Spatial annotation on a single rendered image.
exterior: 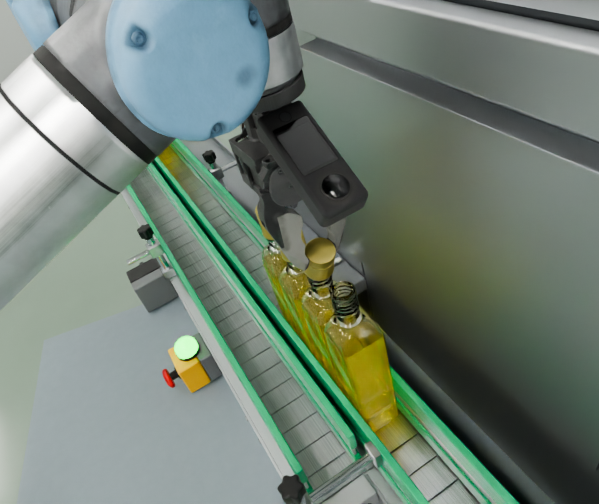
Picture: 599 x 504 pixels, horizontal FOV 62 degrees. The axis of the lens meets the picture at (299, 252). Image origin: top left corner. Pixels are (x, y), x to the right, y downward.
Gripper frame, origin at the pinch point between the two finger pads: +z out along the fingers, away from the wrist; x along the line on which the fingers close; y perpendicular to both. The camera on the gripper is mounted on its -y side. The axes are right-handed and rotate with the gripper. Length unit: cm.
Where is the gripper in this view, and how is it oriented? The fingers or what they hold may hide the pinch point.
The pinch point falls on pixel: (320, 254)
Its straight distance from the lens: 55.9
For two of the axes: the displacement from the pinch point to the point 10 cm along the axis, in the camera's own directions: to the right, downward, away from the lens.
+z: 2.3, 7.2, 6.5
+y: -5.0, -4.9, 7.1
